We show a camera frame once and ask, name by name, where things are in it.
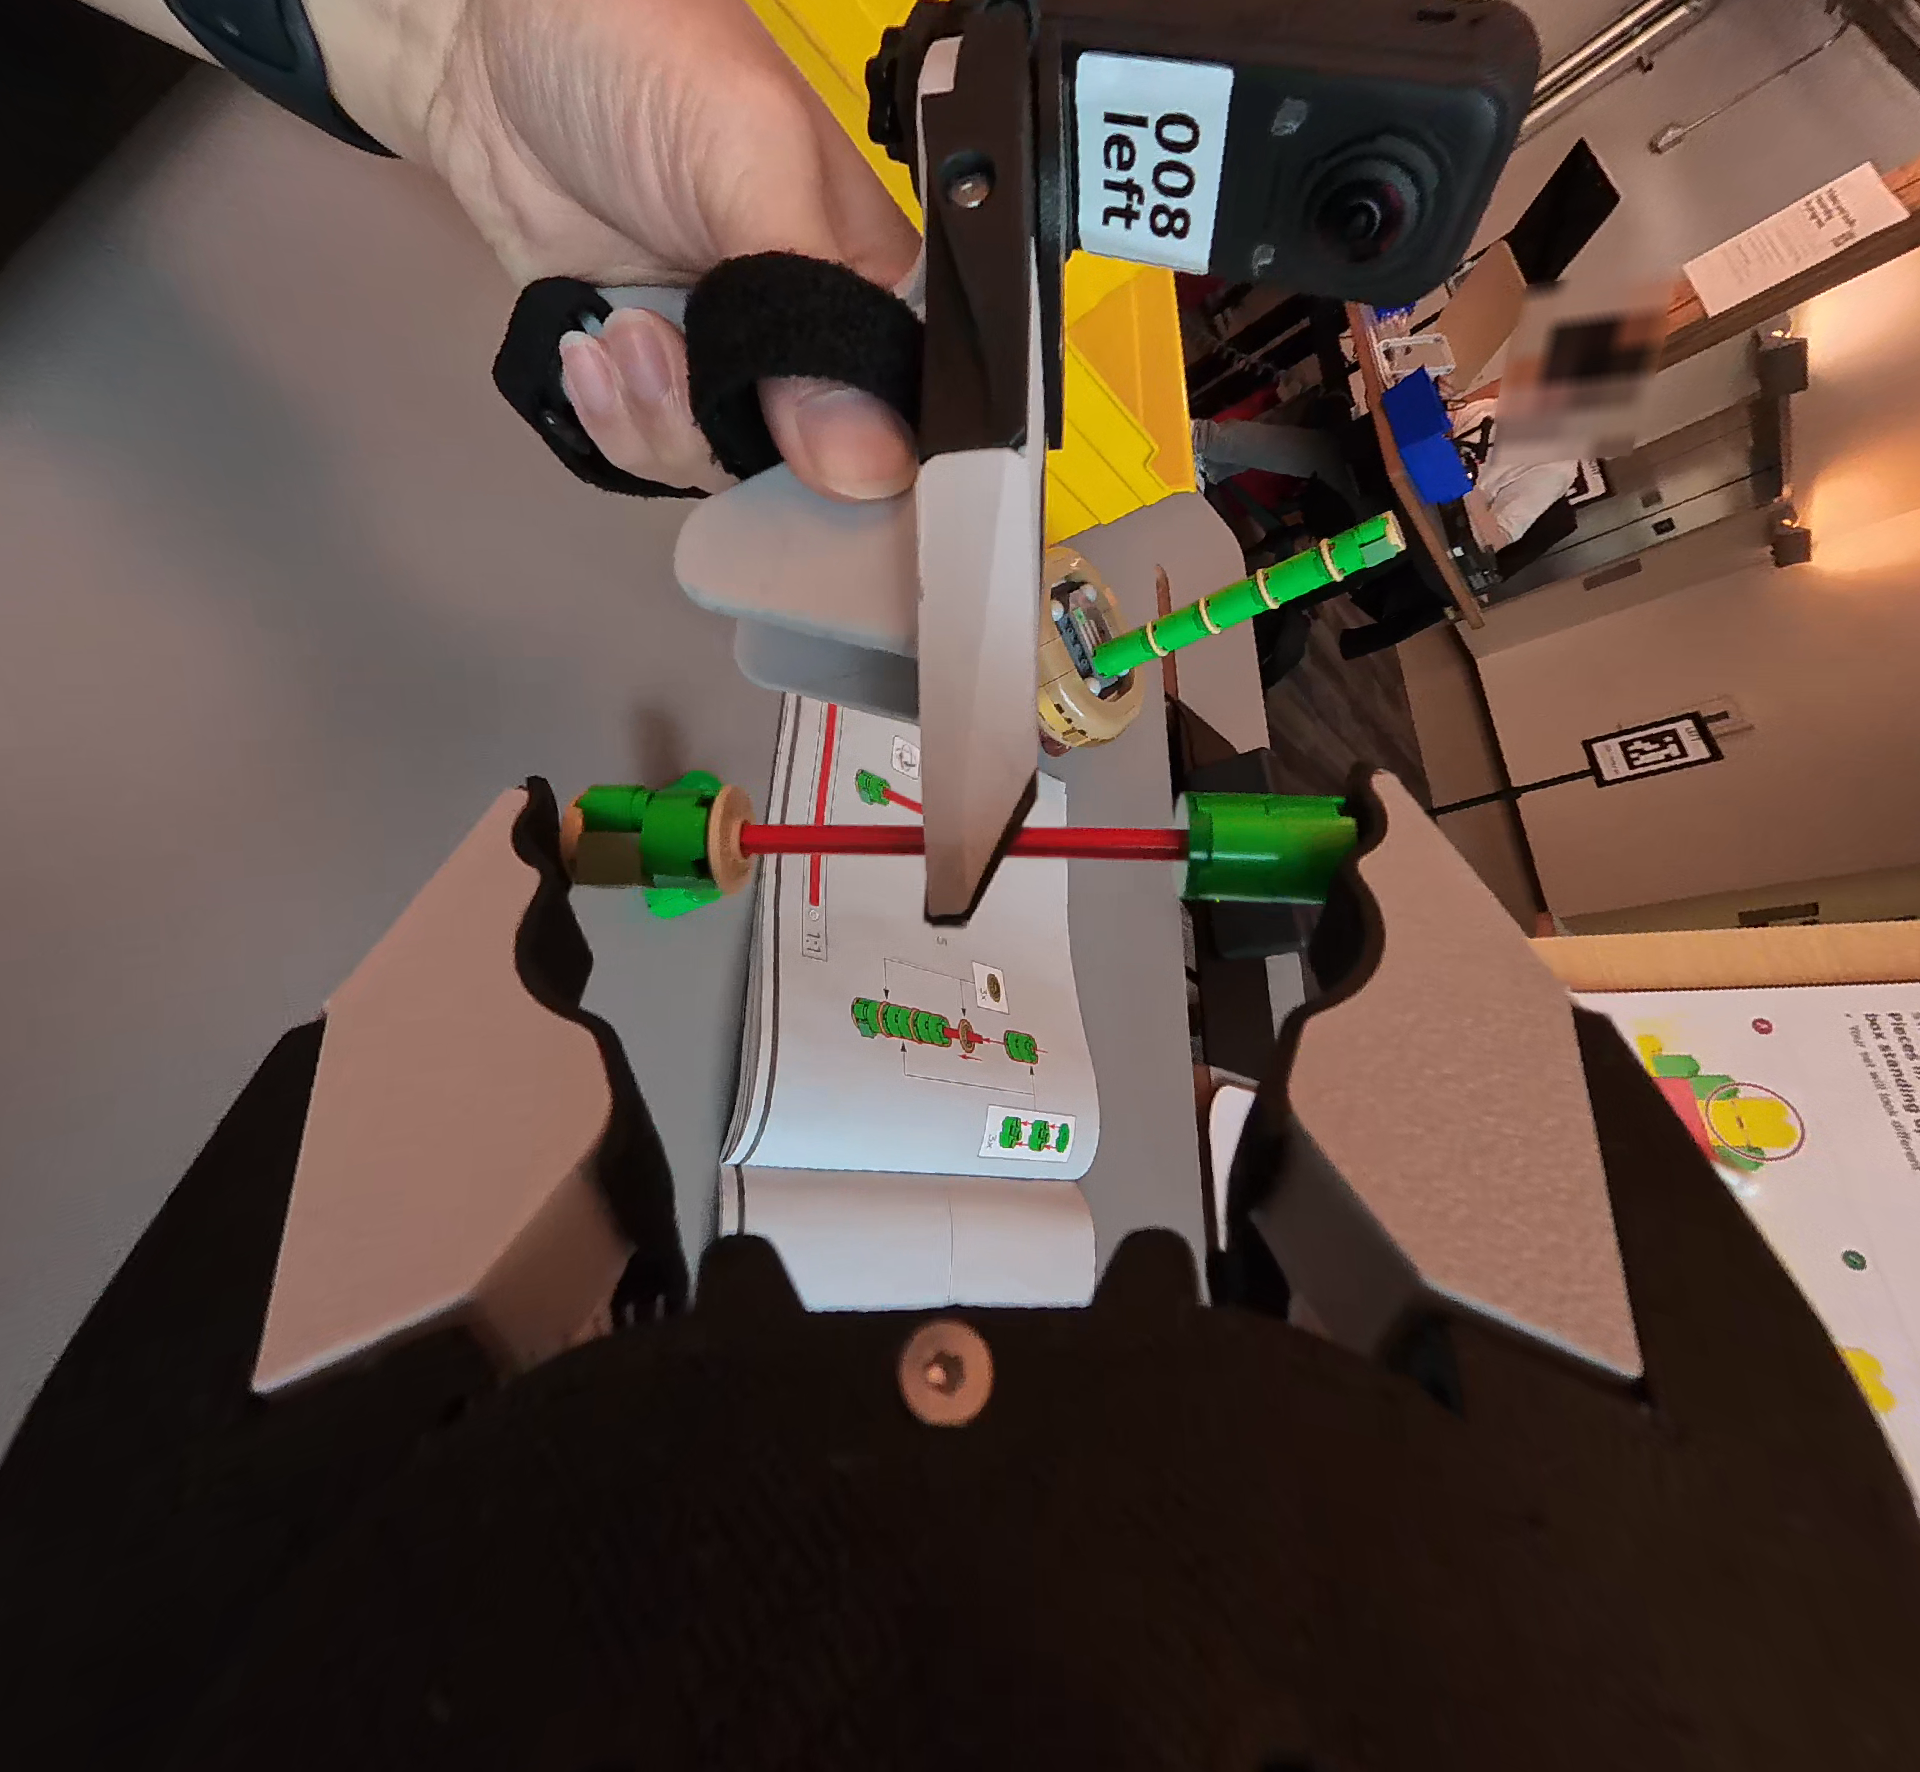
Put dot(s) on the person's left hand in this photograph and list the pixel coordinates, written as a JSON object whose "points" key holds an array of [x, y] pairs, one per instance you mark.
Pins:
{"points": [[600, 77]]}

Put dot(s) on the white colour printed sheet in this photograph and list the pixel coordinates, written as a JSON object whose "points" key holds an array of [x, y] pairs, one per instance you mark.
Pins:
{"points": [[1799, 1203]]}

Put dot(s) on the tan toy pot with bamboo stalk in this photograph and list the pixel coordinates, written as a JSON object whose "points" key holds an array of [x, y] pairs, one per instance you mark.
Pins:
{"points": [[1079, 722]]}

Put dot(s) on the red toy axle rod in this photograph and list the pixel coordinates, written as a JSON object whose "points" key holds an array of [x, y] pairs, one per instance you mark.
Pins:
{"points": [[1096, 842]]}

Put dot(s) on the marker sign on stand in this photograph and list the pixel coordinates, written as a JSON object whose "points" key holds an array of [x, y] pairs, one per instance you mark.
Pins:
{"points": [[1650, 751]]}

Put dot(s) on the grey desk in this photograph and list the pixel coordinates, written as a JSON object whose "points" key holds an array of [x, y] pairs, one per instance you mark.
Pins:
{"points": [[224, 603]]}

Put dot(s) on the black monitor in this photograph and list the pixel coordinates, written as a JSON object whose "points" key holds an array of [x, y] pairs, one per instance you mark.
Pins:
{"points": [[1567, 205]]}

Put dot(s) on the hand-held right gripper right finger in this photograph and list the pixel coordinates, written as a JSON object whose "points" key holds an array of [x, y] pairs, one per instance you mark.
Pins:
{"points": [[1440, 1113]]}

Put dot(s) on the light wooden table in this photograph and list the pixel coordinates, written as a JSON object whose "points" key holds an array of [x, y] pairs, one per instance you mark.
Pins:
{"points": [[1725, 954]]}

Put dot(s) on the open instruction booklet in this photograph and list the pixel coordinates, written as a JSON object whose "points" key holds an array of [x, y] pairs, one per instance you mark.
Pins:
{"points": [[899, 1097]]}

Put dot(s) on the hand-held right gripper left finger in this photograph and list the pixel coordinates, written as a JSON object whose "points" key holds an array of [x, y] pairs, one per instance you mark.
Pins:
{"points": [[449, 1097]]}

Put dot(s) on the blue storage bin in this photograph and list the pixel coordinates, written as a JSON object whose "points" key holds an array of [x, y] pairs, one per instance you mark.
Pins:
{"points": [[1425, 438]]}

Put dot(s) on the long green toy brick cylinder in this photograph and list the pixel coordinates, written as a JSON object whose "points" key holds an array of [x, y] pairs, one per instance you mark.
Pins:
{"points": [[1260, 846]]}

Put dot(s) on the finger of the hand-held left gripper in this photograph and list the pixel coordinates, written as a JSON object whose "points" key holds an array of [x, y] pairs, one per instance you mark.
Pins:
{"points": [[975, 632]]}

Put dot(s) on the white paper sign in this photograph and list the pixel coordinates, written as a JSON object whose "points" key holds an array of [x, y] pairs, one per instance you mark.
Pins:
{"points": [[1786, 234]]}

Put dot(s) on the short green brick with tan disc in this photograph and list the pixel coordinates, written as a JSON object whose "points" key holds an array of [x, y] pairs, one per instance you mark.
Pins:
{"points": [[667, 835]]}

